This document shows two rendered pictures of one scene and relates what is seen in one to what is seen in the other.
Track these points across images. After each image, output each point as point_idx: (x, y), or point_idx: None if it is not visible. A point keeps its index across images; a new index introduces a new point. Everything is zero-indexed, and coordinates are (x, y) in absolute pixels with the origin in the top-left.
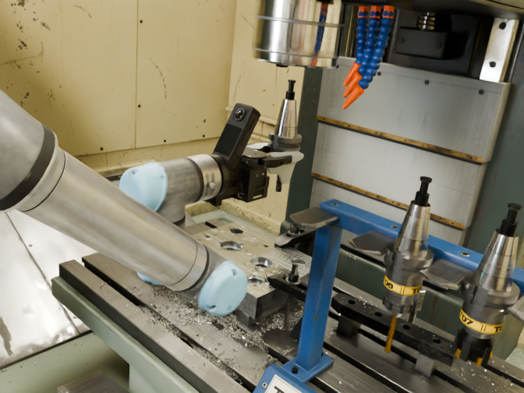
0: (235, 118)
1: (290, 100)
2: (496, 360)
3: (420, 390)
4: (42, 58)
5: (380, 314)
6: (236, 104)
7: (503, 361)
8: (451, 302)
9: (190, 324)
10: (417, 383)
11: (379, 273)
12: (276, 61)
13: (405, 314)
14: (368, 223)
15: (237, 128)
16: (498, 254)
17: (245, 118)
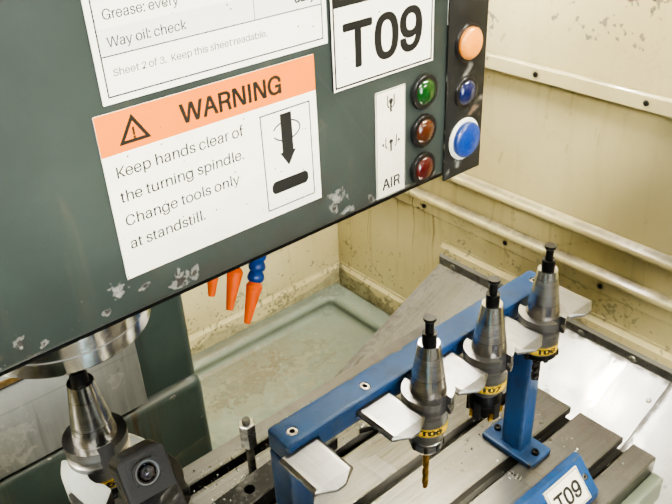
0: (147, 485)
1: (92, 381)
2: (297, 406)
3: (347, 493)
4: None
5: (248, 486)
6: (121, 467)
7: (299, 400)
8: (153, 407)
9: None
10: (336, 492)
11: (46, 470)
12: (123, 347)
13: (198, 464)
14: (352, 408)
15: (165, 491)
16: (502, 323)
17: (164, 466)
